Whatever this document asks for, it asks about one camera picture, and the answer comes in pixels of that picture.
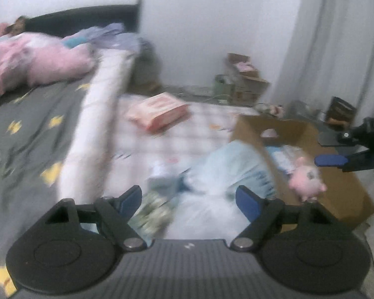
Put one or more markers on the large cardboard box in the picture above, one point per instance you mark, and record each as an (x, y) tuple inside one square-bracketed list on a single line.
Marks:
[(346, 199)]

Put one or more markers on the light blue tissue pack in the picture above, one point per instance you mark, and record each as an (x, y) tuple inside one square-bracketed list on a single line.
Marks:
[(162, 182)]

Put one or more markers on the pink plush doll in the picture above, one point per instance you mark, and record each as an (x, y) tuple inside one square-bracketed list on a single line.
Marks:
[(305, 180)]

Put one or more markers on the pink quilt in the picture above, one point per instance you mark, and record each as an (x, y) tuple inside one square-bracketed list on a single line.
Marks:
[(50, 59)]

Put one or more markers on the small white pink item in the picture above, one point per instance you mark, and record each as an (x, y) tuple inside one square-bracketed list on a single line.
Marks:
[(269, 109)]

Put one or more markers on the green container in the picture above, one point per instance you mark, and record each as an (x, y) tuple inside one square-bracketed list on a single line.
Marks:
[(223, 87)]

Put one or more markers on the light blue cloth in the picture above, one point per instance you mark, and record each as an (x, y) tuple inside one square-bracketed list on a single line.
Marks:
[(74, 41)]

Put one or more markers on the cardboard boxes by wall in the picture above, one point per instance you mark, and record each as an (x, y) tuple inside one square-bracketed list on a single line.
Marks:
[(249, 84)]

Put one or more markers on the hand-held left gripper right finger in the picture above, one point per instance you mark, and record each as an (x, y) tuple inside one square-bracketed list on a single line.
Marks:
[(246, 202)]

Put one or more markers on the purple quilt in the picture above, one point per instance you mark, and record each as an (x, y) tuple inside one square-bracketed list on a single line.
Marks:
[(112, 35)]

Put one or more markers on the dark snack bag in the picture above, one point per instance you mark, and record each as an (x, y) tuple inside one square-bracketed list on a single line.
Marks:
[(341, 110)]

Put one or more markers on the pink tissue packet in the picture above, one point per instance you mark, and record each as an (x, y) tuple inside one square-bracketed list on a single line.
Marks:
[(159, 109)]

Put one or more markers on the brown plush toy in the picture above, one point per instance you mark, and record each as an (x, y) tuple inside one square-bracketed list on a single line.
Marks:
[(15, 26)]

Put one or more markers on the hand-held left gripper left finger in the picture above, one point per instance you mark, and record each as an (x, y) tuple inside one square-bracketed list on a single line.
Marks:
[(132, 197)]

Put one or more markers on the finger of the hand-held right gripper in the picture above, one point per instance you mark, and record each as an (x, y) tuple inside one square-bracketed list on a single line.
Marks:
[(336, 138), (328, 161)]

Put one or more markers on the white curtain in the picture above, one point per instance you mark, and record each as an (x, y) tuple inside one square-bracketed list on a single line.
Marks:
[(330, 37)]

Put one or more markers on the grey bed sheet yellow print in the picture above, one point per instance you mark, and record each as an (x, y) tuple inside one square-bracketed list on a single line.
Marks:
[(25, 137)]

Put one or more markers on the dark bed headboard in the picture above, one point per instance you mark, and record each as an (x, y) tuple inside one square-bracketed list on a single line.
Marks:
[(81, 15)]

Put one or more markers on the green floral scrunchie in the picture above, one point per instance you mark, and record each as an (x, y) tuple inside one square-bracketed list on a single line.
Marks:
[(152, 215)]

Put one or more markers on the pink cloth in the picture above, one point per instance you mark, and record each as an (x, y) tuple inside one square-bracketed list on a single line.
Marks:
[(244, 66)]

